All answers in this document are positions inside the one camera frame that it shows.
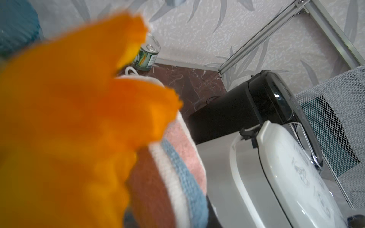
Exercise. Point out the colourful striped cloth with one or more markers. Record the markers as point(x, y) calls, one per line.
point(168, 184)

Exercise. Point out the white coffee machine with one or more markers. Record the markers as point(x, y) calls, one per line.
point(263, 178)

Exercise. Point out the black coffee machine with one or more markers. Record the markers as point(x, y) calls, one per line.
point(264, 97)

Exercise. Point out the small green can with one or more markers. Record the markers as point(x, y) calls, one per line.
point(147, 54)

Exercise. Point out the blue glass vase with flowers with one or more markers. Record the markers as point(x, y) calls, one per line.
point(71, 129)

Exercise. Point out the white wire basket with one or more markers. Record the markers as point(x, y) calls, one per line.
point(335, 110)

